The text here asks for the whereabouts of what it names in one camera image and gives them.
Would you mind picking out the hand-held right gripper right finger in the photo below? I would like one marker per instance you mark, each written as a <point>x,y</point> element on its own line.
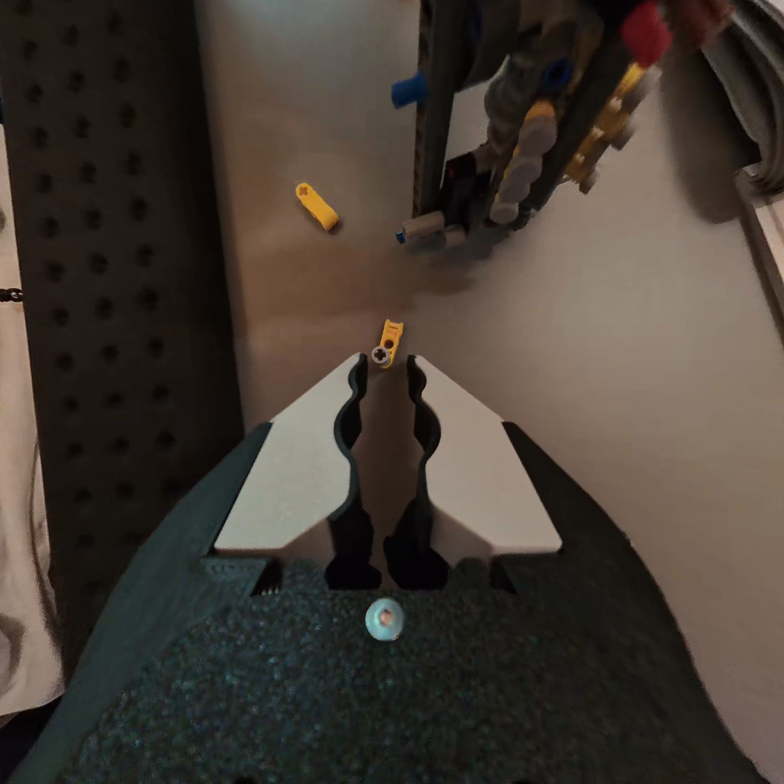
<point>490,478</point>

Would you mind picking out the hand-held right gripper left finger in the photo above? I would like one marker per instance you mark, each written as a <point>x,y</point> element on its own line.
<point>282,478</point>

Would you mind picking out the yellow lego connector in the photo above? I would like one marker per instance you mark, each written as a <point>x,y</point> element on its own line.
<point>315,207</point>
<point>392,334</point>

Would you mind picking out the lego car chassis model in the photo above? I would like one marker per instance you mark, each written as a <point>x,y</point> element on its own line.
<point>520,165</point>

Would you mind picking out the lego instruction booklet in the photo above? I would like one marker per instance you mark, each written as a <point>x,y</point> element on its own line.
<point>759,92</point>

